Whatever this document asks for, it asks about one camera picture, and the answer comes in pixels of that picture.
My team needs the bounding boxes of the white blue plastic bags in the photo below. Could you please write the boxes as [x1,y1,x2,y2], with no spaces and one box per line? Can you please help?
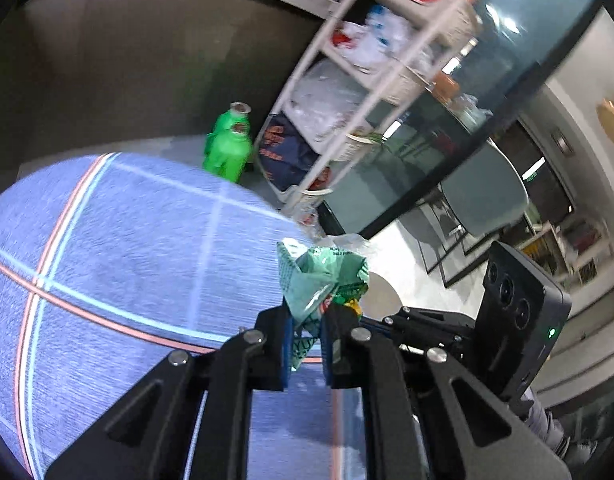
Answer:
[334,5,438,73]

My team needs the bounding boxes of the green plastic jug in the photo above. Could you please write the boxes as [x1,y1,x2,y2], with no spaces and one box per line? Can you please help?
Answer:
[203,102,254,184]

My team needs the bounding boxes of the dark kitchen cabinet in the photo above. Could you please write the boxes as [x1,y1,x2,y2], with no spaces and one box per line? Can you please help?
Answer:
[0,0,338,181]

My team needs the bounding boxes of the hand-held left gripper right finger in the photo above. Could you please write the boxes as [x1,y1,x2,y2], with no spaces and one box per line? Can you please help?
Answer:
[321,305,573,480]

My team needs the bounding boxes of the grey green chair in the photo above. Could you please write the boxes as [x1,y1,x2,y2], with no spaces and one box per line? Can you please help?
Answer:
[417,137,530,288]

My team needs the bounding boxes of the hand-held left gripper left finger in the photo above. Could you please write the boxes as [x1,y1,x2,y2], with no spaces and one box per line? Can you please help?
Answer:
[44,305,295,480]

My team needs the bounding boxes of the glass sliding door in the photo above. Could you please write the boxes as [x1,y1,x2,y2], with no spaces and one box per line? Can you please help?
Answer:
[317,0,603,241]

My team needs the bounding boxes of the navy bag with orange print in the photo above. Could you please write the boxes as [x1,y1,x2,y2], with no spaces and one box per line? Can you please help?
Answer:
[257,112,320,193]

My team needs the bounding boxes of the round table with blue cloth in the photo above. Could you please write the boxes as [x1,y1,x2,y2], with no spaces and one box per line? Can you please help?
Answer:
[0,152,368,480]

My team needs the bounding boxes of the white storage rack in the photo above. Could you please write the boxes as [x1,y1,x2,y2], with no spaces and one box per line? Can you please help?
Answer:
[254,0,483,216]

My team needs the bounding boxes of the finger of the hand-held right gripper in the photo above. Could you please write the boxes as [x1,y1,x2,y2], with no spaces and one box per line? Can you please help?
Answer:
[363,319,458,356]
[384,306,480,332]

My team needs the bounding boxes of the green wrapper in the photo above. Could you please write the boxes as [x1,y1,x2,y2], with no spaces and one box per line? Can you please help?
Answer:
[277,237,372,373]

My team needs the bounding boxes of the white waste bin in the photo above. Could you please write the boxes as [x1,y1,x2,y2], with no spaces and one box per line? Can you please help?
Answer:
[359,270,405,321]

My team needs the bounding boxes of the clear white plastic bags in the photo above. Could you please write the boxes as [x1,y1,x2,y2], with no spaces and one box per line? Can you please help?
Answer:
[289,62,373,143]

